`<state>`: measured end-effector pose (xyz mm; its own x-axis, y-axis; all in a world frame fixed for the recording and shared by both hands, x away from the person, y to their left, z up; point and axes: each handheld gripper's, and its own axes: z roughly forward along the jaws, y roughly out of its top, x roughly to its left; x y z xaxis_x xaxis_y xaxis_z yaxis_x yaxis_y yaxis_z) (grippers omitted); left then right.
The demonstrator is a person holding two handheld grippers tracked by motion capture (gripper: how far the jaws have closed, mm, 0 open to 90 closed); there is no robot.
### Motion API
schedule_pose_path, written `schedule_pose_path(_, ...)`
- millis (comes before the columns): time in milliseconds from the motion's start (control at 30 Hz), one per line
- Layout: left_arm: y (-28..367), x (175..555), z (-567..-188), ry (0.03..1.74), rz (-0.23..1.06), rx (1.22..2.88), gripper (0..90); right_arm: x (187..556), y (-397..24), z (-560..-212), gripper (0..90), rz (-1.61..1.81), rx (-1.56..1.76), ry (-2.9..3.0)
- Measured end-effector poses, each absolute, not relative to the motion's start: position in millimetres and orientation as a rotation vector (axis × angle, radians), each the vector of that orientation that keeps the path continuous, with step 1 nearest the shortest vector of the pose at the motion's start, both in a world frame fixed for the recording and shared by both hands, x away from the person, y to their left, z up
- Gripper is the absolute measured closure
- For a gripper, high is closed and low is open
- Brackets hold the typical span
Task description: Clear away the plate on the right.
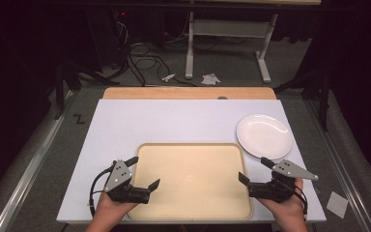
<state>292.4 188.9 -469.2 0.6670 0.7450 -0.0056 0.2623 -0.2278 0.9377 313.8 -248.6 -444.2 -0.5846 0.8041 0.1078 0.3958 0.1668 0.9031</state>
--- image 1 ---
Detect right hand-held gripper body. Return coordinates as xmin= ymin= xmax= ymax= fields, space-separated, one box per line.
xmin=248 ymin=159 xmax=319 ymax=203

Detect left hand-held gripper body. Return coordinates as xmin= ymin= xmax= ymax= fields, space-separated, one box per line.
xmin=103 ymin=159 xmax=152 ymax=205

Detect person's right hand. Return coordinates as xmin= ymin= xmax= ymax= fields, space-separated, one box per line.
xmin=258 ymin=178 xmax=307 ymax=222

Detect person's left hand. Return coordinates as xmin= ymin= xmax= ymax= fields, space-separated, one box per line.
xmin=94 ymin=192 xmax=139 ymax=223

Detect white round plate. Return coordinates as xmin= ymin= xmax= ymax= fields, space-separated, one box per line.
xmin=236 ymin=113 xmax=294 ymax=160

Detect beige plastic tray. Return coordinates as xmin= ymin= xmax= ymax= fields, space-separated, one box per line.
xmin=128 ymin=142 xmax=254 ymax=221

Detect white table cover board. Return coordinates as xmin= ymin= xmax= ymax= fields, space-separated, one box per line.
xmin=56 ymin=99 xmax=327 ymax=224

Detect white paper sheet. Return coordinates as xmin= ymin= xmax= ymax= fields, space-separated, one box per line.
xmin=326 ymin=190 xmax=349 ymax=219

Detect wooden table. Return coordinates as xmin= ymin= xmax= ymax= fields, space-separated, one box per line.
xmin=102 ymin=86 xmax=277 ymax=101

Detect black metal stand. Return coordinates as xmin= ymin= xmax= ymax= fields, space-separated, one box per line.
xmin=53 ymin=61 xmax=121 ymax=121
xmin=272 ymin=64 xmax=332 ymax=132

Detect crumpled white paper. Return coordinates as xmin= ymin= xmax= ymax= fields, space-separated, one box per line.
xmin=201 ymin=72 xmax=221 ymax=86

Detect dark computer tower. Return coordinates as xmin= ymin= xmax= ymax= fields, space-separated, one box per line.
xmin=108 ymin=9 xmax=133 ymax=67

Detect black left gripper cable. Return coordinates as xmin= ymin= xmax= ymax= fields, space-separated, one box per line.
xmin=89 ymin=166 xmax=114 ymax=218

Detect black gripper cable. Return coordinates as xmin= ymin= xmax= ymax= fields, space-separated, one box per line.
xmin=292 ymin=185 xmax=309 ymax=220
xmin=89 ymin=166 xmax=114 ymax=218

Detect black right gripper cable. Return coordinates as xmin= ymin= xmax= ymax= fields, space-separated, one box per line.
xmin=292 ymin=185 xmax=309 ymax=220

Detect aluminium floor rail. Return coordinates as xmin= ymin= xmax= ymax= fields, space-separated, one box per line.
xmin=304 ymin=99 xmax=371 ymax=232
xmin=0 ymin=90 xmax=75 ymax=232

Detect black floor cables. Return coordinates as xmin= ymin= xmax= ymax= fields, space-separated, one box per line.
xmin=125 ymin=41 xmax=198 ymax=88

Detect white metal desk frame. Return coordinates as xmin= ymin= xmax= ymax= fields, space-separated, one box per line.
xmin=185 ymin=11 xmax=279 ymax=84

